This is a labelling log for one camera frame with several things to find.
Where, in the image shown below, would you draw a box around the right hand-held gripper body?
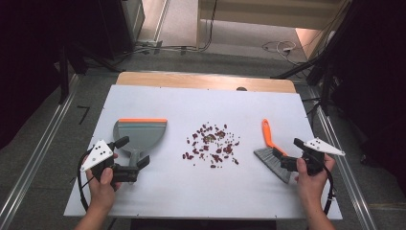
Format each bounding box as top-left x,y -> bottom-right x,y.
280,137 -> 347,176

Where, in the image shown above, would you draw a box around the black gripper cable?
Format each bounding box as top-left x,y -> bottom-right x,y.
321,164 -> 337,216
77,149 -> 94,213

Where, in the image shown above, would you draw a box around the metal floor rail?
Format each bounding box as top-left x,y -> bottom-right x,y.
0,74 -> 81,226
306,85 -> 379,230

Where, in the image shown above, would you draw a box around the pile of red beans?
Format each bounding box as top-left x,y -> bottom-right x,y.
181,121 -> 241,170

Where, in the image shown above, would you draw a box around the person's left hand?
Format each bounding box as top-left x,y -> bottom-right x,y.
85,166 -> 123,214

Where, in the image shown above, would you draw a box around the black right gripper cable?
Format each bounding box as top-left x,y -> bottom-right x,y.
321,164 -> 337,216

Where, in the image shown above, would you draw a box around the orange brush with grey bristles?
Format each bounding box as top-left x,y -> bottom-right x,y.
253,118 -> 293,185

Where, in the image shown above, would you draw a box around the grey dustpan with orange edge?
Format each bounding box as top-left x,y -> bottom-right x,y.
112,117 -> 169,170

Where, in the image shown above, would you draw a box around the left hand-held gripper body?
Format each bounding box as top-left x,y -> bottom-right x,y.
79,139 -> 141,185

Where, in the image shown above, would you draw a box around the dark equipment cabinet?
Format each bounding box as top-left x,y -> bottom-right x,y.
97,0 -> 147,61

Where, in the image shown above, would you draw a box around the wooden table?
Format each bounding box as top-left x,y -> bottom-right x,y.
115,71 -> 298,95

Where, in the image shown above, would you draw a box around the black metal stand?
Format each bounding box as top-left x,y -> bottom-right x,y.
56,40 -> 124,105
270,54 -> 334,116

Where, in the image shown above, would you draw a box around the light wooden cabinet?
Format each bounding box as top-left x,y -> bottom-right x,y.
195,0 -> 352,61

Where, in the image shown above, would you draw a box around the black hanging cable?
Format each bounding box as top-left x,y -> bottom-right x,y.
198,0 -> 220,53

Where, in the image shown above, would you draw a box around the dark curtain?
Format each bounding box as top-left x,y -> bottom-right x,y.
328,0 -> 406,196
0,0 -> 135,150

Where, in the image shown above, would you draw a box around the white table sheet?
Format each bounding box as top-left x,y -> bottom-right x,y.
62,83 -> 344,221

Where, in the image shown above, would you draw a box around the white floor cable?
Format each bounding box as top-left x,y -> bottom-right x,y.
261,39 -> 299,61

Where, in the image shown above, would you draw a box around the grey floor cables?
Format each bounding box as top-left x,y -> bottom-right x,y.
121,43 -> 200,58

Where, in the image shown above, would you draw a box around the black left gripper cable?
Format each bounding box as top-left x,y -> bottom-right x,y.
77,149 -> 94,213

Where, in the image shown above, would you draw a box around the grey power strip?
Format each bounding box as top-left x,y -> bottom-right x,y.
135,38 -> 164,54

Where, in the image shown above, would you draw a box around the person's right hand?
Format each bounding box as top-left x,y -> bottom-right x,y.
294,152 -> 337,207

